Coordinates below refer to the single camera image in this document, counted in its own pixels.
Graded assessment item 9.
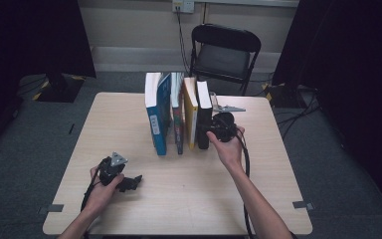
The person's left hand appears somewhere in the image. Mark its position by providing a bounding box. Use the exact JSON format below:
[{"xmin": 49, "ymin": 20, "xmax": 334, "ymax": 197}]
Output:
[{"xmin": 81, "ymin": 165, "xmax": 125, "ymax": 217}]

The colorful illustrated book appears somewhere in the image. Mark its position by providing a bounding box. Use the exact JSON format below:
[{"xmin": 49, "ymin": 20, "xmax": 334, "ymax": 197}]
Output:
[{"xmin": 170, "ymin": 72, "xmax": 186, "ymax": 156}]

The grey tape piece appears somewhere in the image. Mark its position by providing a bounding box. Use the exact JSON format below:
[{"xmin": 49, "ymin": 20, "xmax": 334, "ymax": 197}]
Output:
[
  {"xmin": 38, "ymin": 203, "xmax": 65, "ymax": 215},
  {"xmin": 291, "ymin": 200, "xmax": 315, "ymax": 211}
]

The black book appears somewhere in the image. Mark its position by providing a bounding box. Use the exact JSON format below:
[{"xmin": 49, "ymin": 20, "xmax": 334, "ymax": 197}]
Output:
[{"xmin": 195, "ymin": 80, "xmax": 214, "ymax": 150}]

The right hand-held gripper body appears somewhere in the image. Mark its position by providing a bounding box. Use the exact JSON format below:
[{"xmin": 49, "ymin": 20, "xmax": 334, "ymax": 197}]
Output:
[{"xmin": 210, "ymin": 104, "xmax": 247, "ymax": 144}]

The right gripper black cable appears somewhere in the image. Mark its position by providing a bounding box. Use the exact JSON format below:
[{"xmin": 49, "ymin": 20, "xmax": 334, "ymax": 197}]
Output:
[{"xmin": 234, "ymin": 130, "xmax": 256, "ymax": 239}]

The black curtain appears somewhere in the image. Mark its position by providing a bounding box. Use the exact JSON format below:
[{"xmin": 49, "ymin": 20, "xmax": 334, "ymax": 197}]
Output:
[
  {"xmin": 272, "ymin": 0, "xmax": 382, "ymax": 220},
  {"xmin": 0, "ymin": 0, "xmax": 97, "ymax": 163}
]

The yellow book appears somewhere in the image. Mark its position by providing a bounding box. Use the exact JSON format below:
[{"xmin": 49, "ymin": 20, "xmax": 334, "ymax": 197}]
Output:
[{"xmin": 182, "ymin": 77, "xmax": 200, "ymax": 150}]

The clear acrylic book rack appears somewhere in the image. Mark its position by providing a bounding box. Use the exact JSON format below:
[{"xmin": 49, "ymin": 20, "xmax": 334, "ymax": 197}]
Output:
[{"xmin": 209, "ymin": 92, "xmax": 221, "ymax": 108}]

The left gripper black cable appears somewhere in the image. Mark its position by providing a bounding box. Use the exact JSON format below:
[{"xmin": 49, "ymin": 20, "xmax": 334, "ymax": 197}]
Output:
[{"xmin": 80, "ymin": 158, "xmax": 108, "ymax": 213}]

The black floor cable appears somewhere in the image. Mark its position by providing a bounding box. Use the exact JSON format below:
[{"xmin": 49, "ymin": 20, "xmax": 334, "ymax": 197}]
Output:
[{"xmin": 276, "ymin": 84, "xmax": 322, "ymax": 140}]

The white wall socket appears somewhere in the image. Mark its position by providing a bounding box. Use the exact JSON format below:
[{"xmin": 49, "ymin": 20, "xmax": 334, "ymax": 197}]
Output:
[{"xmin": 172, "ymin": 0, "xmax": 195, "ymax": 14}]

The person's right hand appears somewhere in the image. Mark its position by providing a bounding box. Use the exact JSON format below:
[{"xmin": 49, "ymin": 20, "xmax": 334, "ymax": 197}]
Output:
[{"xmin": 206, "ymin": 124, "xmax": 247, "ymax": 171}]

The blue book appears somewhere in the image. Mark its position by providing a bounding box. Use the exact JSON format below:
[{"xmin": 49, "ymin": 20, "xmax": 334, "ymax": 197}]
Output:
[{"xmin": 144, "ymin": 72, "xmax": 174, "ymax": 156}]

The black stand base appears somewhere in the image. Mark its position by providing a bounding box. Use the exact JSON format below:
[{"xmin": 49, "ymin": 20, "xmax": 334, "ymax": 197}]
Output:
[
  {"xmin": 264, "ymin": 83, "xmax": 312, "ymax": 109},
  {"xmin": 32, "ymin": 73, "xmax": 87, "ymax": 104}
]

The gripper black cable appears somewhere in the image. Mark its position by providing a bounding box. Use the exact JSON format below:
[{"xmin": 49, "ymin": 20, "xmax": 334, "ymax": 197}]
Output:
[
  {"xmin": 234, "ymin": 130, "xmax": 256, "ymax": 239},
  {"xmin": 80, "ymin": 158, "xmax": 108, "ymax": 213}
]

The black folding chair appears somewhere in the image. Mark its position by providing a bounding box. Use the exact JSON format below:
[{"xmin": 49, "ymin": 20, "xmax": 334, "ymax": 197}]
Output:
[{"xmin": 187, "ymin": 23, "xmax": 263, "ymax": 98}]

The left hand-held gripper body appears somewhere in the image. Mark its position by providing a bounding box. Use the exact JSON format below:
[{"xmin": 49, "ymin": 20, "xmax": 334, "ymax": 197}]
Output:
[{"xmin": 97, "ymin": 151, "xmax": 129, "ymax": 187}]

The black socket cable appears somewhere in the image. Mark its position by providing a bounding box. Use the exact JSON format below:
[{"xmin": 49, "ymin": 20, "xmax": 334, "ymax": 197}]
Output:
[{"xmin": 176, "ymin": 9, "xmax": 193, "ymax": 79}]

